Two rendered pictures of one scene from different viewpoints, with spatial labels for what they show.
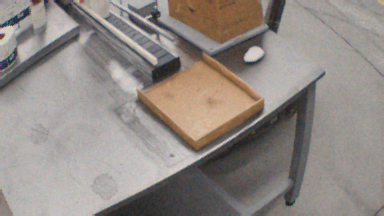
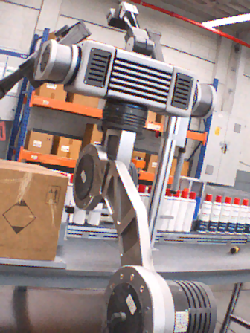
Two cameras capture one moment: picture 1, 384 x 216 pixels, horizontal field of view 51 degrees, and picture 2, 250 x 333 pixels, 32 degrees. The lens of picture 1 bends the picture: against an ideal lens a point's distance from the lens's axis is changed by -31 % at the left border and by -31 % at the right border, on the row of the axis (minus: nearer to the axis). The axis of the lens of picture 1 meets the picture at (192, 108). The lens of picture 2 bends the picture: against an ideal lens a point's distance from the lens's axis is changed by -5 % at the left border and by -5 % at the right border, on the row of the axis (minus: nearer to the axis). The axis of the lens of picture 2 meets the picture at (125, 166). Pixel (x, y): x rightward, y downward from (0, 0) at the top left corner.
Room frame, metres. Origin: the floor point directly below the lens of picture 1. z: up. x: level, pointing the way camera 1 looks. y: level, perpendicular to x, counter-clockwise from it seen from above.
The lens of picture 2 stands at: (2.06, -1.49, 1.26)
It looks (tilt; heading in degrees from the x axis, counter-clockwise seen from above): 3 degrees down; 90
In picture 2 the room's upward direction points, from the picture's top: 12 degrees clockwise
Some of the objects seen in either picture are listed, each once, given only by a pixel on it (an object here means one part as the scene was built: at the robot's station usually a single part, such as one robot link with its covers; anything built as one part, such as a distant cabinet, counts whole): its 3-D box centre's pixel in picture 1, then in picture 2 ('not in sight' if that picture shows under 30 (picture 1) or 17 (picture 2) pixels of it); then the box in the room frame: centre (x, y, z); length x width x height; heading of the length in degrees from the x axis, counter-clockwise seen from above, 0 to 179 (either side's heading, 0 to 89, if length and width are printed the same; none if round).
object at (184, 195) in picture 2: not in sight; (180, 211); (2.37, 0.69, 0.98); 0.05 x 0.05 x 0.20
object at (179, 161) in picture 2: not in sight; (178, 171); (2.30, 0.52, 1.18); 0.04 x 0.04 x 0.21
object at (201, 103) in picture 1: (200, 96); not in sight; (1.27, -0.03, 0.85); 0.30 x 0.26 x 0.04; 33
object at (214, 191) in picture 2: not in sight; (230, 201); (3.11, 2.66, 0.91); 0.60 x 0.40 x 0.22; 30
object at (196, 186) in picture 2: not in sight; (186, 203); (2.41, 0.82, 1.01); 0.14 x 0.13 x 0.26; 33
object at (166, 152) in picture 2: not in sight; (162, 172); (2.22, 0.42, 1.16); 0.04 x 0.04 x 0.67; 33
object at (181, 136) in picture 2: not in sight; (175, 124); (2.24, 0.50, 1.38); 0.17 x 0.10 x 0.19; 88
